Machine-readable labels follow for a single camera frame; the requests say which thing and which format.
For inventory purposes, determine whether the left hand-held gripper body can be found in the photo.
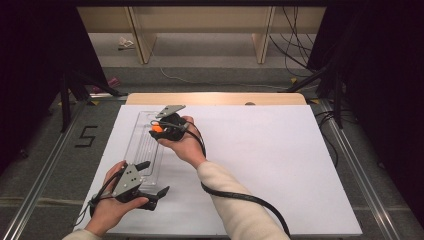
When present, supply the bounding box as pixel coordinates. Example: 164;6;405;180
111;163;159;212

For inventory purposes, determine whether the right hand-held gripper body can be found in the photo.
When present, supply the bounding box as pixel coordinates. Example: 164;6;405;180
154;104;188;142

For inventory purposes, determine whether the clear plastic tray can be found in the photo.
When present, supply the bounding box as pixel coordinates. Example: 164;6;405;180
123;110;168;187

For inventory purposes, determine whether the person's right hand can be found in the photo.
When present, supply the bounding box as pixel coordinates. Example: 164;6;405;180
156;115;208;170

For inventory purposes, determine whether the person's left hand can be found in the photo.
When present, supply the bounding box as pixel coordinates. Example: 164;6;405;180
83;160;150;238

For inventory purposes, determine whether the pink item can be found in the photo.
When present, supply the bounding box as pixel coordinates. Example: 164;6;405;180
91;76;121;95

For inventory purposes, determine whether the crumpled white paper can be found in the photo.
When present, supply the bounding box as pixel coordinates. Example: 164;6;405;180
117;36;136;52

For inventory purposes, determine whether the black metal stand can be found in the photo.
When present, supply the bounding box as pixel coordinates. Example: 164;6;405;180
59;69;130;134
282;64;345;130

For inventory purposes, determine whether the beige wooden shelf unit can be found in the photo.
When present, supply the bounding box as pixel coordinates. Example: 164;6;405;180
77;6;327;65

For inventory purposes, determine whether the white table sheet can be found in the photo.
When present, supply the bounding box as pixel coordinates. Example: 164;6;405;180
72;104;364;236

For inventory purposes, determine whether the dark curtain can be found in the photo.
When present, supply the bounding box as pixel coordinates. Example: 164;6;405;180
305;0;424;229
0;0;108;176

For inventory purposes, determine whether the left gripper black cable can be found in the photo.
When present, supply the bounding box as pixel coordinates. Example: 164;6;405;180
73;165;128;231

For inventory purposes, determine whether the aluminium floor rail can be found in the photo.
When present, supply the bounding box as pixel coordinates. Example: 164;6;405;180
317;99;402;240
0;99;88;240

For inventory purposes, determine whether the bundle of black cables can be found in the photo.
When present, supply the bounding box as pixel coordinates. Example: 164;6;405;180
268;6;318;79

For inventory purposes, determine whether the black cable beside table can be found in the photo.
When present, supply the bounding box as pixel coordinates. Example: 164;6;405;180
314;109;340;168

